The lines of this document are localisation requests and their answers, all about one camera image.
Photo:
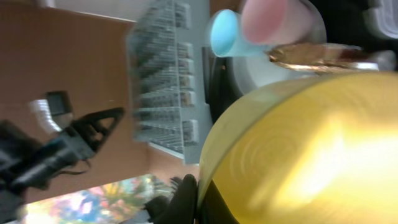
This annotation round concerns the pink plastic cup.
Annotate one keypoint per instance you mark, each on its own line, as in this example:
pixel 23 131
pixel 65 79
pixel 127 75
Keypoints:
pixel 273 22

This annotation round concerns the grey plastic dishwasher rack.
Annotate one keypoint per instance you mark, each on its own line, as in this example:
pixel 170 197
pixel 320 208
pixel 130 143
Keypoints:
pixel 166 48

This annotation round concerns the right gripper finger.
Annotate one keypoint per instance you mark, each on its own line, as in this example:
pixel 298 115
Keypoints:
pixel 181 208

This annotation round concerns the blue plastic cup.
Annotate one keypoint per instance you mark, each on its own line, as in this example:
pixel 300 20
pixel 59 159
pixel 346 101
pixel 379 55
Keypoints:
pixel 226 37

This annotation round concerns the round black serving tray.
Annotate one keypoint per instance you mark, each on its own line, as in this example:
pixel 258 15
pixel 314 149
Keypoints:
pixel 220 88

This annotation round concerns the gold foil snack wrapper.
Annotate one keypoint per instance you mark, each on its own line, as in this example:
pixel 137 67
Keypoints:
pixel 322 58

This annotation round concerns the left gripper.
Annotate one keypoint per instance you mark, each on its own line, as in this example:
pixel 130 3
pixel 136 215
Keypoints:
pixel 54 114

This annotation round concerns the yellow bowl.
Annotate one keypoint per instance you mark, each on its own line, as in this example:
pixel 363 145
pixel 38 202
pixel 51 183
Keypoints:
pixel 313 150

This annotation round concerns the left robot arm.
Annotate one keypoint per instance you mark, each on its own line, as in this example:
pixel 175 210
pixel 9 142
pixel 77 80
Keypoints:
pixel 26 163

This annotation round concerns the white round plate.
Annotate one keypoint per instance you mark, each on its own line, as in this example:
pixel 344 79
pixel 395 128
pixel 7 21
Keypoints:
pixel 250 73

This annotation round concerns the clear plastic storage bin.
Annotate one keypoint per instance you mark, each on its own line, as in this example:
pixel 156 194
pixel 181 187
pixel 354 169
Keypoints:
pixel 381 18

